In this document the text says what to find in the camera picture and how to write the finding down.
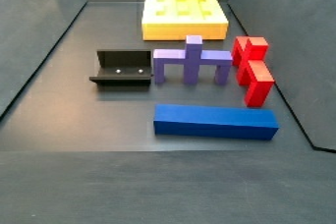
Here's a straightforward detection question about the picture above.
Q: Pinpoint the yellow slotted board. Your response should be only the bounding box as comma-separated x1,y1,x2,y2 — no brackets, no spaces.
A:
141,0,227,40

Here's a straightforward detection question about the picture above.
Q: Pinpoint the purple comb-shaped block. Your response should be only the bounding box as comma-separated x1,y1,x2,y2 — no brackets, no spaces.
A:
153,35,231,85

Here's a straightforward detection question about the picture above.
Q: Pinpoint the black angle bracket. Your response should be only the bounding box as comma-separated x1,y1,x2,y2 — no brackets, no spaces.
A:
89,50,151,84

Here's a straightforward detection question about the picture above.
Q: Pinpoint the red stepped block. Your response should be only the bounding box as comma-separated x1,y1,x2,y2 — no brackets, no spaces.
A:
231,36,274,107

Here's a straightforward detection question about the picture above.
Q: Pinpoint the blue rectangular block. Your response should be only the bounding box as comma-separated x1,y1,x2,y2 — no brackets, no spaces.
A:
153,104,279,140

